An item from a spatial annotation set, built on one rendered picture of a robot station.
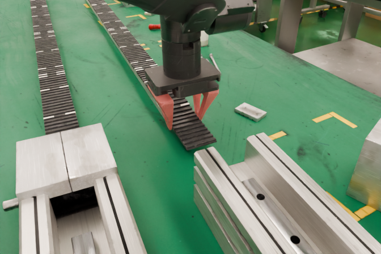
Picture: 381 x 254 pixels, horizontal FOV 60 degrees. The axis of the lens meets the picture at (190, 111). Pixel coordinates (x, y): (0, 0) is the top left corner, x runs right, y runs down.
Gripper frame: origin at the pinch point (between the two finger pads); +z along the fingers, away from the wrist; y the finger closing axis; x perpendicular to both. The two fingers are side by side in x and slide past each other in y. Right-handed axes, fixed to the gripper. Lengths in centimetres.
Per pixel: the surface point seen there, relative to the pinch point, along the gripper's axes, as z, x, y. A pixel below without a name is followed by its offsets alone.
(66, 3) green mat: 3, 93, -10
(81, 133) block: -7.5, -7.5, -16.2
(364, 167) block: -2.9, -22.6, 15.1
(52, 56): -1.3, 33.7, -18.3
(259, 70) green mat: 3.0, 15.3, 25.0
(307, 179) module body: -6.1, -23.8, 4.7
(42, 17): -1, 66, -19
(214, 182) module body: -6.0, -20.1, -4.5
